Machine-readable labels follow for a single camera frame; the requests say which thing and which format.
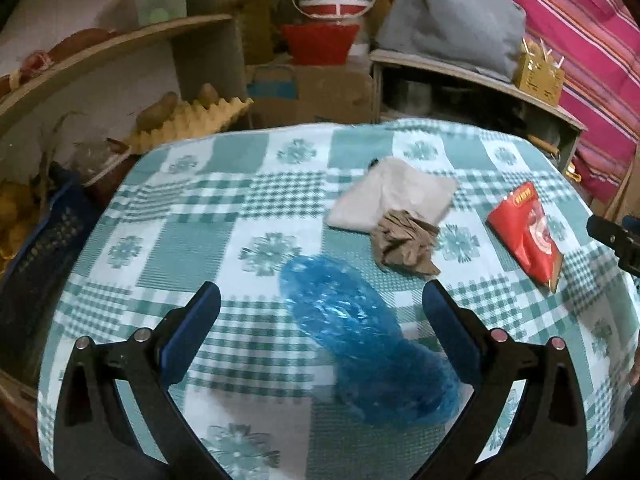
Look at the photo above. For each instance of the brown potato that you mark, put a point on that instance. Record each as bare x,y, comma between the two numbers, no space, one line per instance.
155,112

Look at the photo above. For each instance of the brown crumpled paper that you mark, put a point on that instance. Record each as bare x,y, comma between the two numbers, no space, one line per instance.
402,240

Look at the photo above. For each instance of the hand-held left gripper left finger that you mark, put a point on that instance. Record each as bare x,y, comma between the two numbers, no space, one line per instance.
185,340

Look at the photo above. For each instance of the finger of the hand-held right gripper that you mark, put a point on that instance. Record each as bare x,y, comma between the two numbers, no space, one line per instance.
630,245

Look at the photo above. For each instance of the bundle of wooden sticks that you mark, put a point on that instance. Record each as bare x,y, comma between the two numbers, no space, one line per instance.
542,55

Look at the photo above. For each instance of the grey cushion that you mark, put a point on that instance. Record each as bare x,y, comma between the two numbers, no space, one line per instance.
450,25

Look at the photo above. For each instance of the blue plastic crate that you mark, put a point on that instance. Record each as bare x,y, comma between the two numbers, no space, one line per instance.
45,260

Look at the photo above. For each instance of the green white checked tablecloth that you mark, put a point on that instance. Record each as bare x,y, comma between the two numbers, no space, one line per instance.
200,220

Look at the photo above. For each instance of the white cloth napkin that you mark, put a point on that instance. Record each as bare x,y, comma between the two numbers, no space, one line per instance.
390,190

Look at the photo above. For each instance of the yellow egg tray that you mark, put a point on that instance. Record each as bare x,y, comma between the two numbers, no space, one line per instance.
200,120

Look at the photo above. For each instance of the red flat packet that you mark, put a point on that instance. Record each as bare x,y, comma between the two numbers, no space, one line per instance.
530,240

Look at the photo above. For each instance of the cardboard box with blue label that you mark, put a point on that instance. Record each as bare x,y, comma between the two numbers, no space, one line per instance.
325,95

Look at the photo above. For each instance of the red striped cloth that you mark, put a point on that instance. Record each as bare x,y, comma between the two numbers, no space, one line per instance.
590,25

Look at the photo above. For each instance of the wooden shelf rack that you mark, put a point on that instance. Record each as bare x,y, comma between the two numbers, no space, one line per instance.
150,32

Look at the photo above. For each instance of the red plastic basin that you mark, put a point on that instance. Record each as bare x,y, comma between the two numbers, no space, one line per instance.
320,42

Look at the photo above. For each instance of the yellow woven box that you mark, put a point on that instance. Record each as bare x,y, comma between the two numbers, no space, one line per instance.
537,80

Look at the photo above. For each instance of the blue plastic bag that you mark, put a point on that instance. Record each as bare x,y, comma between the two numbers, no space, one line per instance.
350,330

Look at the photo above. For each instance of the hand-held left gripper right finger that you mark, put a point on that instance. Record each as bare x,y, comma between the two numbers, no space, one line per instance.
452,330

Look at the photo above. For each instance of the wooden side table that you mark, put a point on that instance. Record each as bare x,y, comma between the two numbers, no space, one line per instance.
450,72

